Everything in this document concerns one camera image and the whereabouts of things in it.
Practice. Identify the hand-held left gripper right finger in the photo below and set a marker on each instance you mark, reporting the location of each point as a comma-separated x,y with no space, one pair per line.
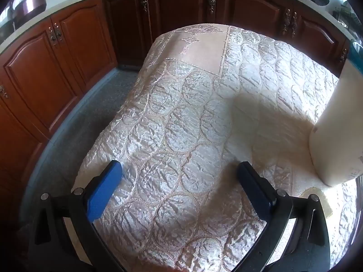
255,188

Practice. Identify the grey kitchen countertop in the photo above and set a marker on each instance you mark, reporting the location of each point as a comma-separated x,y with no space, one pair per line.
71,3

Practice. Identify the cream quilted tablecloth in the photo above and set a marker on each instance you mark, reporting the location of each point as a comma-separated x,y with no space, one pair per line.
184,119

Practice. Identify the maroon cooking pot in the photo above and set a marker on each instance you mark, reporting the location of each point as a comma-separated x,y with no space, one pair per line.
31,5

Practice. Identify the brown wooden kitchen cabinet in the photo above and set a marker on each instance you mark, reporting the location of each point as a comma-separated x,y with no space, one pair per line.
42,76

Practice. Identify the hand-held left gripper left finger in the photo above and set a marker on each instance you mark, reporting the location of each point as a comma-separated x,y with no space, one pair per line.
103,188

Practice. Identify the white floral cup teal inside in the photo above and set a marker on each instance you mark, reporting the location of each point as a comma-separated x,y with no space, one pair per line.
337,133

